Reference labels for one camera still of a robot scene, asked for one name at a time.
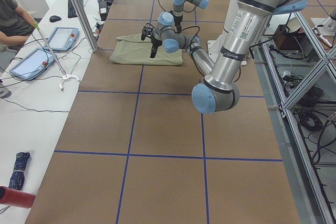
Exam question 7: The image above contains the black computer mouse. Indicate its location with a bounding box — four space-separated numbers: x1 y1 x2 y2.
49 15 61 23

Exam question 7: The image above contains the red cylindrical bottle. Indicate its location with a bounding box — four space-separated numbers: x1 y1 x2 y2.
1 186 36 209

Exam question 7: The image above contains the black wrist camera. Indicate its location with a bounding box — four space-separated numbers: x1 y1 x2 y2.
141 23 155 41

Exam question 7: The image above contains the far blue teach pendant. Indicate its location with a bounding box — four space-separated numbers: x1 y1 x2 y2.
47 27 79 52

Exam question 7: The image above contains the folded dark blue umbrella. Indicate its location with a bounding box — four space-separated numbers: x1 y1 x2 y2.
8 152 30 190

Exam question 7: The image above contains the aluminium frame post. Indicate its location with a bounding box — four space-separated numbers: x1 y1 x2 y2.
71 0 98 52

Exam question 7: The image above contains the blue teach pendant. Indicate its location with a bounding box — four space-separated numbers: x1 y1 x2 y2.
47 27 79 52
9 48 55 81

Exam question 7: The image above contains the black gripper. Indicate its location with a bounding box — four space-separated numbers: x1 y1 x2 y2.
174 16 183 34
150 36 162 58

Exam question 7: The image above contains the olive green long-sleeve shirt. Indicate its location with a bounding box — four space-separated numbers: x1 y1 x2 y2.
109 34 183 66

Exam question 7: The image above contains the near blue teach pendant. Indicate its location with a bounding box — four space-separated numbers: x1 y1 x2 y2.
9 48 55 81

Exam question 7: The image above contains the seated person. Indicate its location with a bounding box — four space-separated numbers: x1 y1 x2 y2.
1 0 36 50

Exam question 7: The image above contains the grabber stick with white hook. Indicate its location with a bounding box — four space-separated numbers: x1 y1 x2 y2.
34 22 80 82

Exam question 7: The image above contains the black keyboard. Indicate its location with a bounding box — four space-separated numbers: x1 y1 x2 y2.
67 0 84 19

